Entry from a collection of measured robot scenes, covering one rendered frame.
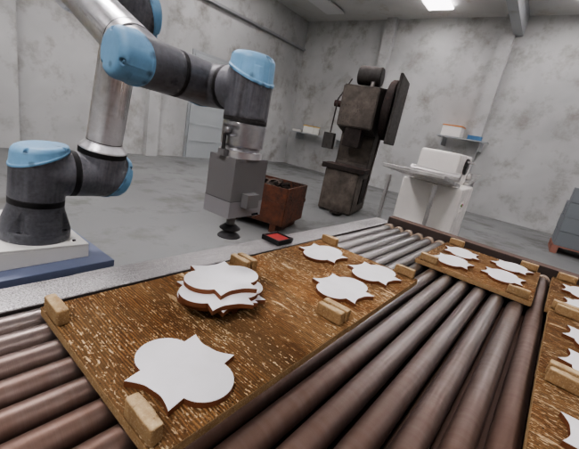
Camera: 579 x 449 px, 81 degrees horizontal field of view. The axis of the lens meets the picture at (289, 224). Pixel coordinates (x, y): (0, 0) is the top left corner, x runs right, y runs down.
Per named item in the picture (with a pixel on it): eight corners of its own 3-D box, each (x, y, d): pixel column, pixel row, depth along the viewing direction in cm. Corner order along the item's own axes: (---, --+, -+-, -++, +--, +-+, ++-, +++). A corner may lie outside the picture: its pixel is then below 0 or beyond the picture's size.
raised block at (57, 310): (43, 310, 54) (43, 294, 53) (56, 306, 56) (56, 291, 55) (56, 328, 51) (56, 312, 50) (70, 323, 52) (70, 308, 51)
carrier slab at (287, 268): (231, 265, 87) (232, 260, 87) (320, 243, 119) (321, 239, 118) (346, 333, 67) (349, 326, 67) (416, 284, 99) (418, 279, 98)
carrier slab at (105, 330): (40, 315, 55) (40, 306, 55) (230, 265, 87) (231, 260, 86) (152, 471, 35) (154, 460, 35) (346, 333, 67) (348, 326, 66)
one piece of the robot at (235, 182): (250, 138, 52) (235, 238, 56) (284, 142, 59) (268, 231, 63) (207, 128, 57) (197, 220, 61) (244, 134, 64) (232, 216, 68)
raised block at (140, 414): (121, 416, 39) (123, 396, 38) (137, 407, 40) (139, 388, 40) (148, 452, 35) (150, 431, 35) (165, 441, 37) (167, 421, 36)
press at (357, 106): (331, 200, 721) (360, 71, 652) (385, 216, 653) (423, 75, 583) (295, 203, 618) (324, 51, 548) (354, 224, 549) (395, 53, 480)
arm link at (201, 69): (161, 47, 59) (200, 49, 52) (212, 68, 68) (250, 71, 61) (155, 94, 60) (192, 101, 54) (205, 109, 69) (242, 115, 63)
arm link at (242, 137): (274, 129, 59) (243, 123, 53) (270, 155, 61) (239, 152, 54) (244, 123, 63) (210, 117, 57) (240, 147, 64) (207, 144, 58)
